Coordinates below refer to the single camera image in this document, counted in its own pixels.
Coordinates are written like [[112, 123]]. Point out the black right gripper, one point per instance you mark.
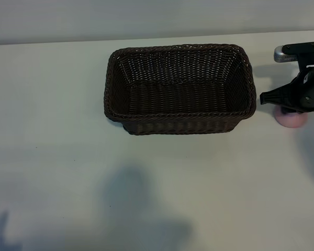
[[311, 91]]

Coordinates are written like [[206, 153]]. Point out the pink peach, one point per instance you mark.
[[290, 121]]

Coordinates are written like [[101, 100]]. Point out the dark brown wicker basket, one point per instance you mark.
[[179, 94]]

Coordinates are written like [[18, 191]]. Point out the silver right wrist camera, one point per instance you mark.
[[290, 53]]

